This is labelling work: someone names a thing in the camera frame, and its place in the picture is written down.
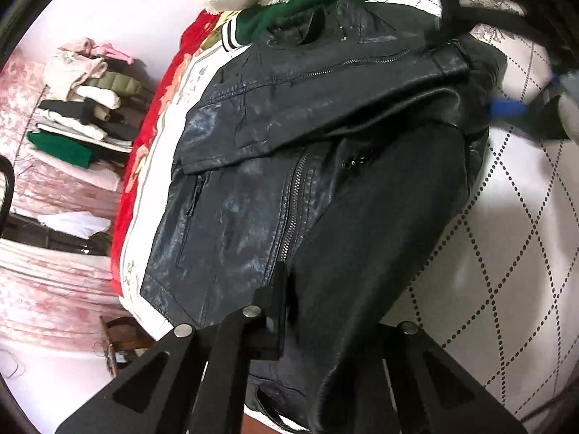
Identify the dark wooden stool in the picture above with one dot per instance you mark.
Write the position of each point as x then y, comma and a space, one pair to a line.
120, 339

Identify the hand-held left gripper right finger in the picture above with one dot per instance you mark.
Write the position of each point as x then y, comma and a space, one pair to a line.
407, 340

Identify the black metal frame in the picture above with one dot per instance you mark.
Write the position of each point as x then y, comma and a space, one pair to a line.
5, 199

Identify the pink floral cloth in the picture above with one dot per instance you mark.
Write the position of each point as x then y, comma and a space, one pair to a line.
54, 289

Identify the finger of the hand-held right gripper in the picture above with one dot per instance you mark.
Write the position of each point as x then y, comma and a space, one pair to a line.
557, 82
509, 108

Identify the stack of folded clothes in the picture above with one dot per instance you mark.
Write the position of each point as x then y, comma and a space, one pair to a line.
86, 108

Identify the white diamond-dotted bedsheet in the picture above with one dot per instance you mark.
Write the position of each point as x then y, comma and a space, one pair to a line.
520, 235

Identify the black leather jacket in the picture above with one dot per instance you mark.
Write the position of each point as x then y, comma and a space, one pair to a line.
316, 181

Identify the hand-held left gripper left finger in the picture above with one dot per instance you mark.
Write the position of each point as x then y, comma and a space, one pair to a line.
270, 300

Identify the red floral blanket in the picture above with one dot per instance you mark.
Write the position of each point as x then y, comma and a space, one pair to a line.
135, 181

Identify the white folded cloth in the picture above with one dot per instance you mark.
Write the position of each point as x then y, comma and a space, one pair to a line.
74, 224

